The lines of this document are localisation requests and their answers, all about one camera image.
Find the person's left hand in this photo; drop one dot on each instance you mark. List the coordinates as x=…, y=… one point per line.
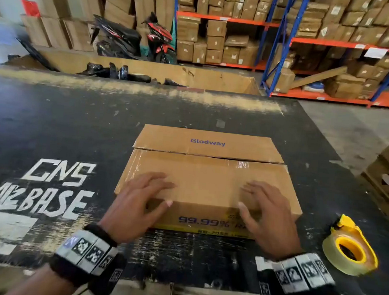
x=131, y=208

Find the person's right hand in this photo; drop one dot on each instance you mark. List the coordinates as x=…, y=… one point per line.
x=274, y=227

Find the brown cardboard box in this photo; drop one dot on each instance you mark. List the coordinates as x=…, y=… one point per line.
x=209, y=177

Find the yellow tape dispenser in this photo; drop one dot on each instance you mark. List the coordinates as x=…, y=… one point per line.
x=360, y=235

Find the leaning tall cardboard carton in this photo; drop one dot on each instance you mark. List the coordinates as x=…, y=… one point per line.
x=282, y=80

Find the large open cardboard bin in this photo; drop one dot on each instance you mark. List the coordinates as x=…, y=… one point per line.
x=204, y=77

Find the long flat cardboard plank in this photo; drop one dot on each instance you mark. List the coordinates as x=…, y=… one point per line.
x=317, y=78

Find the right wrist tracker band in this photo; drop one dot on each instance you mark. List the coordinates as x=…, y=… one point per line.
x=306, y=271

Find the wrist tracker band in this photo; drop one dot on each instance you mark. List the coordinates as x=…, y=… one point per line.
x=306, y=271
x=80, y=251

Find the left wrist tracker band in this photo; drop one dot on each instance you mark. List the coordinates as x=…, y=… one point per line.
x=80, y=251

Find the pile of black wrapped parcels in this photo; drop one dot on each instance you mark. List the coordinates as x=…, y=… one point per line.
x=136, y=77

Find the blue white round item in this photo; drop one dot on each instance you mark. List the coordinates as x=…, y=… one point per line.
x=313, y=87

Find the red motorcycle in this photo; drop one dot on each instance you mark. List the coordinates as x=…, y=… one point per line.
x=161, y=42

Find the black motorcycle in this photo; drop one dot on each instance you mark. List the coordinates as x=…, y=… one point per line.
x=119, y=39

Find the black long strip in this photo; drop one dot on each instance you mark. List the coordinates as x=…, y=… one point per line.
x=36, y=53

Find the blue orange shelving rack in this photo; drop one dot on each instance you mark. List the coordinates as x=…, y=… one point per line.
x=287, y=41
x=226, y=18

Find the blue orange shelving with boxes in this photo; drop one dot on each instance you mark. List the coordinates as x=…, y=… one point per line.
x=216, y=28

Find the white paper rack label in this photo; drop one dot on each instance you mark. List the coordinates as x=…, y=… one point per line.
x=376, y=53

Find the red sign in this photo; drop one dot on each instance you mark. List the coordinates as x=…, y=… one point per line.
x=30, y=8

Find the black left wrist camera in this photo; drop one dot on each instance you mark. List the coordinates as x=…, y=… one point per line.
x=108, y=277

